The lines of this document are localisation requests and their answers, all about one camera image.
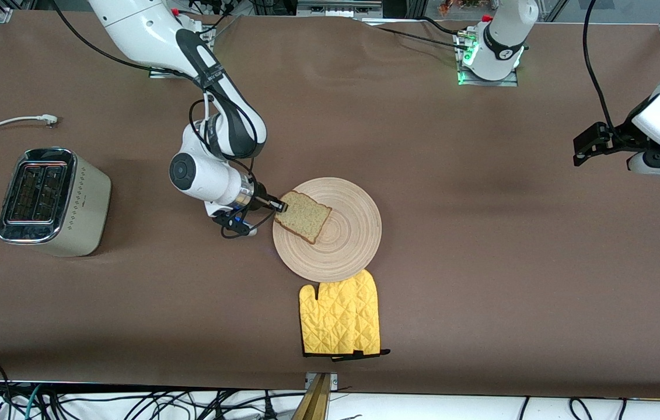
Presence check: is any brown bread slice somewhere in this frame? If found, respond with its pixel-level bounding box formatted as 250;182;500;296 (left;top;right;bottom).
274;191;333;244

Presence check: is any round wooden plate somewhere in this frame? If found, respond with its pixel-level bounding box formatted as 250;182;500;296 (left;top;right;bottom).
273;177;382;283

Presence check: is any cream and chrome toaster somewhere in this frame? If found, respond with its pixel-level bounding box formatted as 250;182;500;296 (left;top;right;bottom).
0;147;112;257

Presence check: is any yellow quilted oven mitt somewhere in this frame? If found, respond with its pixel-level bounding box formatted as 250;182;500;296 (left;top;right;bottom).
299;280;361;358
336;269;392;362

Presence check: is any brown table cover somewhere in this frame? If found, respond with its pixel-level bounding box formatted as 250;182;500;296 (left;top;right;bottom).
0;9;660;401

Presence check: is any orange background item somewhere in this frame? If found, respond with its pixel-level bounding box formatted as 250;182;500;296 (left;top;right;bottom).
438;0;494;17

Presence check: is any brass coloured bar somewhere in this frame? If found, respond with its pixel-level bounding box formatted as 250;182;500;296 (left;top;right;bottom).
291;373;333;420

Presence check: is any grey power strip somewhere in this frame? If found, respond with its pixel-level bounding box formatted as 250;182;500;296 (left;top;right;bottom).
298;0;383;19

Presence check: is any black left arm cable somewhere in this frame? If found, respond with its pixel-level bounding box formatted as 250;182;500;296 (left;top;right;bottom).
583;0;617;132

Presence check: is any small metal bracket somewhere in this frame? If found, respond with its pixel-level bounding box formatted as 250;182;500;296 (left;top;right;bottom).
305;373;340;391

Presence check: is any black base power cable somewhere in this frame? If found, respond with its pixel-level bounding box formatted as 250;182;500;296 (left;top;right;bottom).
373;26;472;51

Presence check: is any white toaster power cord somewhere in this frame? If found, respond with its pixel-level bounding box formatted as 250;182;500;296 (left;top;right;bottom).
0;115;59;230

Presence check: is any teal floor cable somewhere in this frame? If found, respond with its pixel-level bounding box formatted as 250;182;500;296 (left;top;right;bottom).
23;384;44;420

